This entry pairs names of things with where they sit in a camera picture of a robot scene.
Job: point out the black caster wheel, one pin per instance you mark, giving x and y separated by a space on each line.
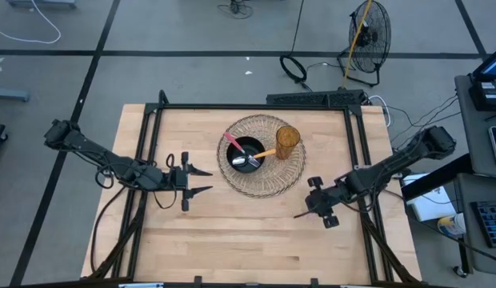
460 271

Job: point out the grey metal bar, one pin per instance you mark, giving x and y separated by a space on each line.
10 95

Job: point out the black labelled device box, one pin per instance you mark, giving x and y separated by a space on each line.
488 98

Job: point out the black bowl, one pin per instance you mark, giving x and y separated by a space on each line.
254 145

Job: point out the amber plastic cup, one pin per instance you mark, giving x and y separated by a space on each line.
287 146

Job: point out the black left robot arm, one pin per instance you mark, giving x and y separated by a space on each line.
96 154

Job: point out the black laptop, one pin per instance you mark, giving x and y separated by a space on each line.
492 66

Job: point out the black aluminium table frame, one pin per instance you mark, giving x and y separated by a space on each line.
252 106

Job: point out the white printed can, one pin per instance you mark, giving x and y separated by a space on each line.
452 226

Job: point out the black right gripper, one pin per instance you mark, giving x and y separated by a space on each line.
326 198

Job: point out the grey desk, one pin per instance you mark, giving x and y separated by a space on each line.
478 148
472 190

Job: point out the black keyboard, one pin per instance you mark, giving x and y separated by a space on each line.
492 224

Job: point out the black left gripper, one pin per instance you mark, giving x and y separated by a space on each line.
170 180

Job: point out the black desk beam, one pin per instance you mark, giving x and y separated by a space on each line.
436 178

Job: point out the black floor fan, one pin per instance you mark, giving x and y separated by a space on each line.
372 40

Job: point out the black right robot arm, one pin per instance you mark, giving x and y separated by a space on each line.
396 164

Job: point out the round woven straw placemat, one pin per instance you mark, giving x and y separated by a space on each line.
268 180

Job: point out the white paper box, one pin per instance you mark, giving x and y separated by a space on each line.
430 208

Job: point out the black perforated electronics box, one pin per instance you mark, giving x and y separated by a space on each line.
312 98

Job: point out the grey metal base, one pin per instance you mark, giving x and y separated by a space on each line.
40 3

